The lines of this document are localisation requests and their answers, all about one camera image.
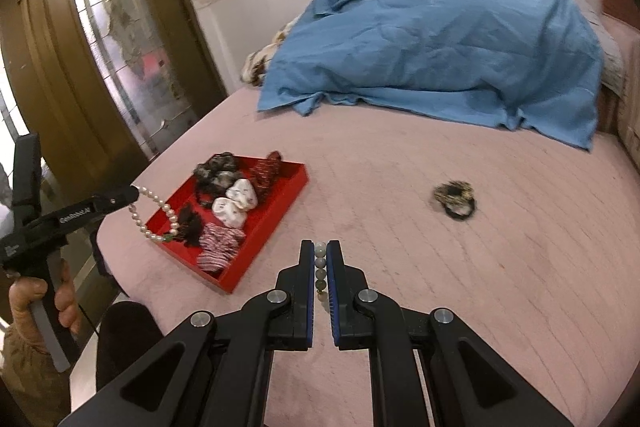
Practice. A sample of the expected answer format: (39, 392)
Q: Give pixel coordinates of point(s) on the red tray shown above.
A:
(280, 207)

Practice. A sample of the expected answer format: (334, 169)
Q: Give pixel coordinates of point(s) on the striped beige pillow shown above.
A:
(612, 62)

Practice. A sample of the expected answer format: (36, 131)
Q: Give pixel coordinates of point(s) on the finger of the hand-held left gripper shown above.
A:
(117, 199)

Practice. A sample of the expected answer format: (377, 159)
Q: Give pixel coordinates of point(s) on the grey black organza scrunchie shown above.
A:
(215, 174)

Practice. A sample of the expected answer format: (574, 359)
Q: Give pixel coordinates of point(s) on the red plaid scrunchie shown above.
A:
(220, 244)

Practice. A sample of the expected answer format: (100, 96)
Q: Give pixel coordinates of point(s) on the red polka dot scrunchie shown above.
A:
(265, 172)

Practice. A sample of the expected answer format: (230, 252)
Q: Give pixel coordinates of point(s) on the person's left forearm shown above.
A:
(25, 382)

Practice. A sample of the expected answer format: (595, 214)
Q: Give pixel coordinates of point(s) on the floral patterned pillow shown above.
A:
(257, 62)

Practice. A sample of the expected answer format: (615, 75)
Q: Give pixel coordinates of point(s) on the wooden door with glass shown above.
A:
(75, 72)

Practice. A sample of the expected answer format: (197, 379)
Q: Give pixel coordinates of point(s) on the person's dark trouser leg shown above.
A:
(127, 342)

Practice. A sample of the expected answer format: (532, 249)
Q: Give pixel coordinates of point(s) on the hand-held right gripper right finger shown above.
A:
(336, 297)

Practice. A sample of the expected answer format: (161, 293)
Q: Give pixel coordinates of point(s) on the person's left hand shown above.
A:
(22, 307)

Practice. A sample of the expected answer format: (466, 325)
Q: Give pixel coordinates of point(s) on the blue cloth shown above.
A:
(440, 47)

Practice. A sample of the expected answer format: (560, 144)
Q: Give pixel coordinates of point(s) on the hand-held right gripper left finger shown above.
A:
(305, 297)

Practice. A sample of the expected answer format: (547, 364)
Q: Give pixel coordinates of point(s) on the white printed scrunchie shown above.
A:
(232, 207)

